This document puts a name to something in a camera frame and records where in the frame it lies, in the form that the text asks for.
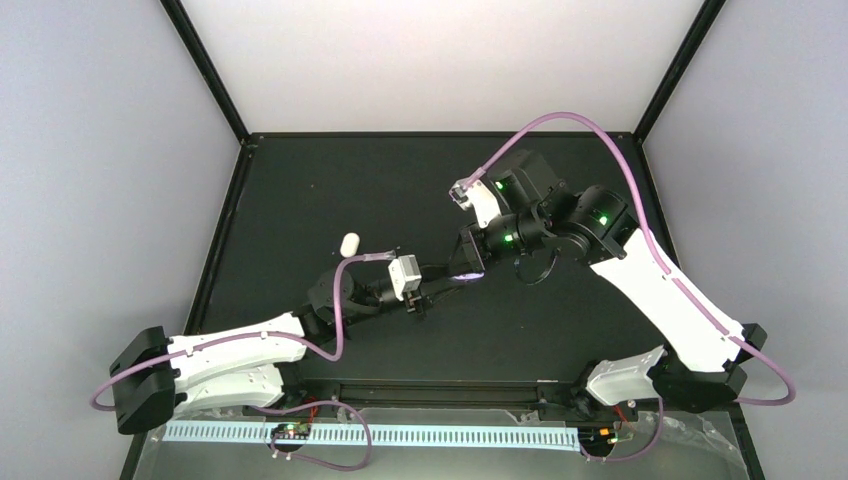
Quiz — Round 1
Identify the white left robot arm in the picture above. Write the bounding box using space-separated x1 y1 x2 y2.
91 257 464 435

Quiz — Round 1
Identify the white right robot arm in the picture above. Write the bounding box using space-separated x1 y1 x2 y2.
449 150 767 419

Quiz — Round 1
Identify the white oval capsule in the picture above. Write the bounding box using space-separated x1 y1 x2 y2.
339 232 360 258

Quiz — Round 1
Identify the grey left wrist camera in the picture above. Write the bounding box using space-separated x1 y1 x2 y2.
388 254 422 301

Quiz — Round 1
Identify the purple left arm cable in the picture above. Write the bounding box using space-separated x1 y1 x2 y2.
89 250 399 413

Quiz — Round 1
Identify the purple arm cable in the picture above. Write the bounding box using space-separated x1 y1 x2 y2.
89 250 399 413
463 111 796 407

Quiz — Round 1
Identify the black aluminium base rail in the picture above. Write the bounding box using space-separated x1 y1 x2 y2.
271 378 638 427

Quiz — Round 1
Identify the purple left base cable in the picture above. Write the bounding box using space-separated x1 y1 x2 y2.
251 397 376 473

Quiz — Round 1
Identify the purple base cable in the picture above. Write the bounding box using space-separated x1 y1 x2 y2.
578 397 665 464
251 397 376 473

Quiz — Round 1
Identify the light blue slotted cable duct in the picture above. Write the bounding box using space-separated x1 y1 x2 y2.
159 420 580 452

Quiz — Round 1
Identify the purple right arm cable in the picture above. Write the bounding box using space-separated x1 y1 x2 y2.
463 111 796 407

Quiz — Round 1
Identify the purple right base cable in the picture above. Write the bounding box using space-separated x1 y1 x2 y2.
578 397 665 464

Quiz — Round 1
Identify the black frame post right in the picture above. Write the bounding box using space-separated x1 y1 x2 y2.
633 0 726 144

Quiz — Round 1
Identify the black frame post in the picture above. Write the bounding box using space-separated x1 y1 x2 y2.
633 0 726 144
160 0 250 144

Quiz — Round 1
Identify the black frame post left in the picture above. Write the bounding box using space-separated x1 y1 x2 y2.
160 0 250 144

